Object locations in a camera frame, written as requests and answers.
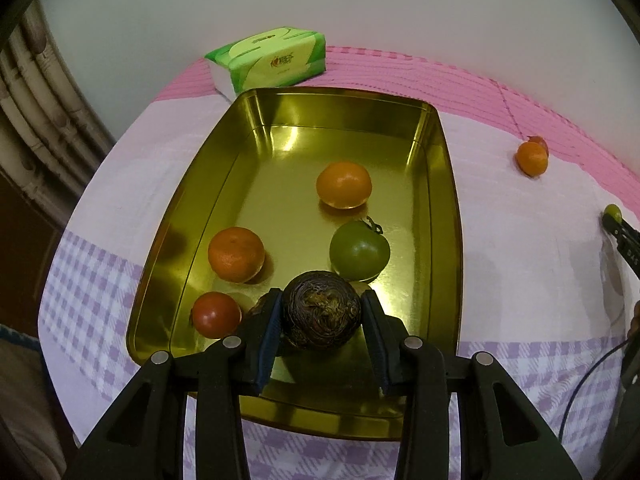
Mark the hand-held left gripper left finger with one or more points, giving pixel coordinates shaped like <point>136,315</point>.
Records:
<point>270,340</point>

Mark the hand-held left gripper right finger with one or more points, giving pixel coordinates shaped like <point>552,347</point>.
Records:
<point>376,340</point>

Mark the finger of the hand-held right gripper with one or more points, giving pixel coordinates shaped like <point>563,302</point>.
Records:
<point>627,245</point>

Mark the green tomato with stem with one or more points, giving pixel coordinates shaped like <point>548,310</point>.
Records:
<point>359,252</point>

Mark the orange mandarin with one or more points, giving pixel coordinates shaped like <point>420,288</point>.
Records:
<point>531,159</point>
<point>236,254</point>
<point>344,183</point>

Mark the gold rectangular tin box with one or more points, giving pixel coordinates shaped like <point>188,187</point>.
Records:
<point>300,130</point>

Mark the person's right hand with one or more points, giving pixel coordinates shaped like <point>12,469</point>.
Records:
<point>636,317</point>

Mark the pink purple checkered tablecloth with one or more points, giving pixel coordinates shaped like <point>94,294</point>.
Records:
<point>525,260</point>

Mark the small red tomato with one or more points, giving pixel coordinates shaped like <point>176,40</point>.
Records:
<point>540,140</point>

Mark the brown wooden panel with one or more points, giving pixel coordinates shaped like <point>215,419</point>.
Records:
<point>25,250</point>

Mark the green tissue pack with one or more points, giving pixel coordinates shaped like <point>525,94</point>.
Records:
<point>275,60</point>

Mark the bamboo furniture frame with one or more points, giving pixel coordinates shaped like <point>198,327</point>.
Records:
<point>45,110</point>

